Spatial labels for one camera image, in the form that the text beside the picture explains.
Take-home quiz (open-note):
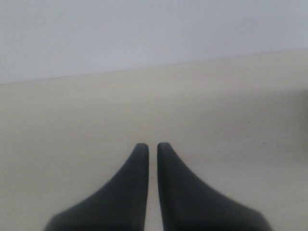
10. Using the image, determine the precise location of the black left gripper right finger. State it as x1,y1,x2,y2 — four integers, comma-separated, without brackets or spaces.
157,142,271,231

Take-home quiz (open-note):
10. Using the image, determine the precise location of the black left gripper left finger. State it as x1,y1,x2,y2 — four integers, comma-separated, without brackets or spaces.
45,143,149,231

